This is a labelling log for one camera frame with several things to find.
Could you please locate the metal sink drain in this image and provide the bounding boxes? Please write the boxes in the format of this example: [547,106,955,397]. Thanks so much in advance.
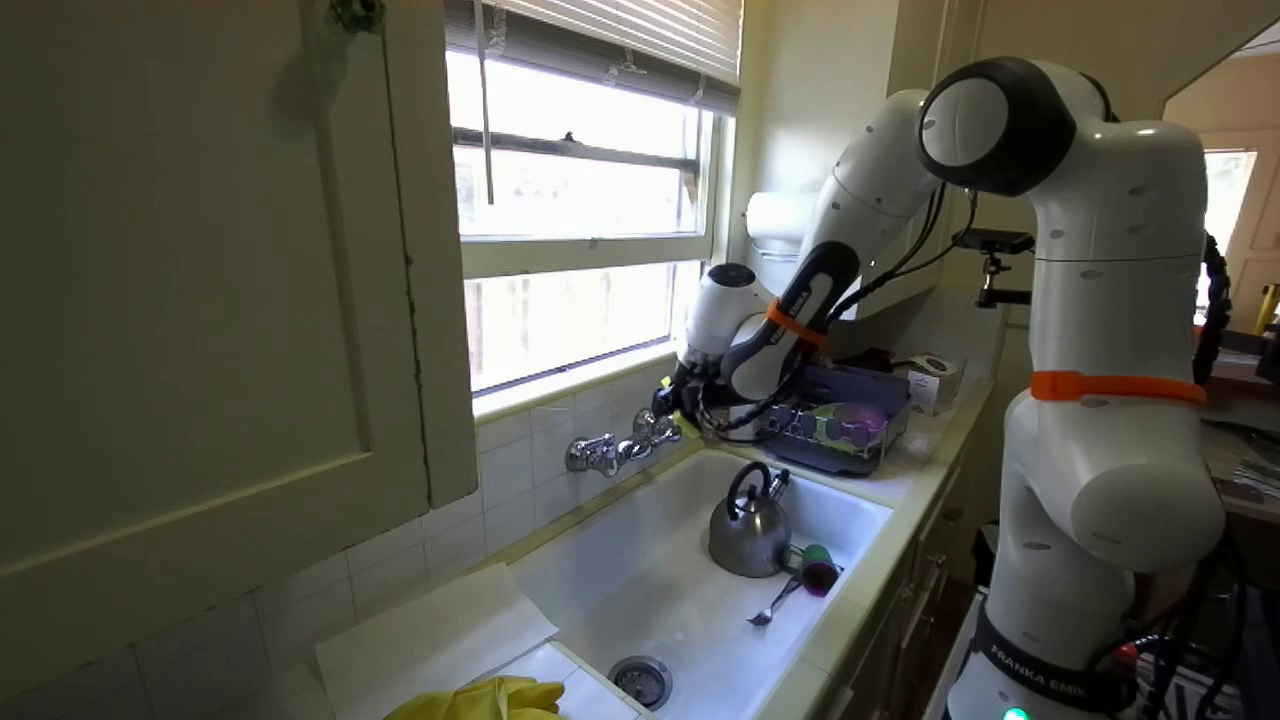
[607,651,678,711]

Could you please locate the orange strap band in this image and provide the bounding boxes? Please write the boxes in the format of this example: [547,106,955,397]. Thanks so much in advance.
[766,300,836,359]
[1026,368,1214,411]

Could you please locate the white container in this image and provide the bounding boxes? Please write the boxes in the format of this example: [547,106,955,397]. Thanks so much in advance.
[904,353,964,415]

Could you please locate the window roller blind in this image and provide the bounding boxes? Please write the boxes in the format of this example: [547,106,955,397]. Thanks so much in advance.
[445,0,748,93]

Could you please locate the white kitchen sink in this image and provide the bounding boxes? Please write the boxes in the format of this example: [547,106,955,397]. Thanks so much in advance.
[513,442,895,720]

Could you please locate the cream cabinet door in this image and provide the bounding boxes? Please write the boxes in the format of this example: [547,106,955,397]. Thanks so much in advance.
[0,0,479,697]

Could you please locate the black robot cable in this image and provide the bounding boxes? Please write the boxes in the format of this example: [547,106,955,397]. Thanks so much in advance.
[712,180,985,436]

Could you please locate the chrome wall faucet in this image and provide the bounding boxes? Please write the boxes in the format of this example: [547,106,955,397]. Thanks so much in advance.
[566,408,687,480]

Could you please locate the yellow rubber gloves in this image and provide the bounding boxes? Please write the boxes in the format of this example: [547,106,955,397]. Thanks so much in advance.
[386,671,571,720]

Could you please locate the white flat sheet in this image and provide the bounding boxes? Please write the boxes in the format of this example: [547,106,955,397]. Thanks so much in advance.
[313,560,559,711]

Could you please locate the green and purple cup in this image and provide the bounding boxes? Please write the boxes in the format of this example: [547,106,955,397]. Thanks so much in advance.
[783,532,845,598]

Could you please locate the black camera on stand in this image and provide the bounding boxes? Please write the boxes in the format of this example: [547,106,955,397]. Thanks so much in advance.
[950,224,1040,313]

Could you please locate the window frame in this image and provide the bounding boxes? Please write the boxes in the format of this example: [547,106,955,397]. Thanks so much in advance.
[445,0,746,418]

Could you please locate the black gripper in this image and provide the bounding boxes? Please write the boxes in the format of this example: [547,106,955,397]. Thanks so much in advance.
[649,356,736,430]

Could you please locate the dish rack with colourful items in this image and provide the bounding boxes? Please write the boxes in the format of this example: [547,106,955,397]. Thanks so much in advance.
[751,356,917,480]

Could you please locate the steel kettle with black handle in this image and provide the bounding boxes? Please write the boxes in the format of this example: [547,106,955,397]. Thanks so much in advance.
[704,456,802,581]

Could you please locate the black cable bundle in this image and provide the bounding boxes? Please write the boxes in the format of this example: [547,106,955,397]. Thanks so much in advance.
[1134,554,1280,720]

